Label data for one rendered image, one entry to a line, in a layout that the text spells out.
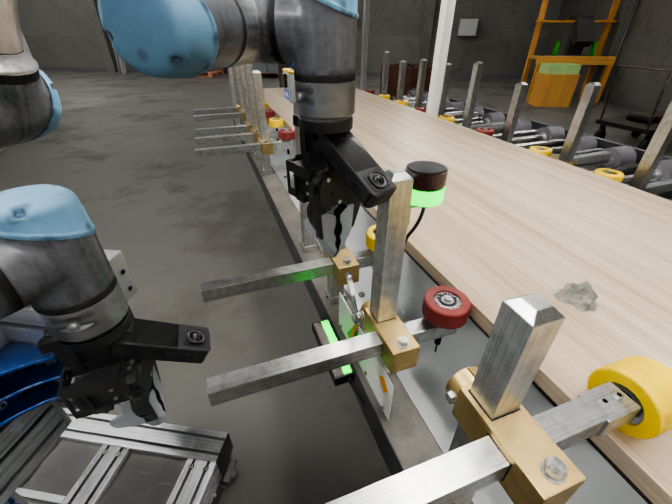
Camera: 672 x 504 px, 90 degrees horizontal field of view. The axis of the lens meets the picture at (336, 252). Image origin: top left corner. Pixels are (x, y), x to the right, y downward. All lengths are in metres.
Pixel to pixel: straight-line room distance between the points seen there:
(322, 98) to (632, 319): 0.61
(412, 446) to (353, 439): 0.80
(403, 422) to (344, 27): 0.62
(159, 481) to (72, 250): 0.98
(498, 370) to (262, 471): 1.17
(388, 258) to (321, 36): 0.31
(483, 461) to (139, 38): 0.47
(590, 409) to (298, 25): 0.52
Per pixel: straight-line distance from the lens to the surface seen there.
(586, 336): 0.67
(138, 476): 1.32
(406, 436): 0.69
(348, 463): 1.43
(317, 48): 0.43
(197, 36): 0.33
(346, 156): 0.44
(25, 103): 0.73
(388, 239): 0.51
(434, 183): 0.49
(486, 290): 0.68
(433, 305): 0.61
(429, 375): 0.88
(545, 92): 8.32
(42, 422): 0.82
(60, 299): 0.42
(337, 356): 0.57
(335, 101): 0.43
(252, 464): 1.46
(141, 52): 0.34
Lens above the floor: 1.30
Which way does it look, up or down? 34 degrees down
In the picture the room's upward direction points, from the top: straight up
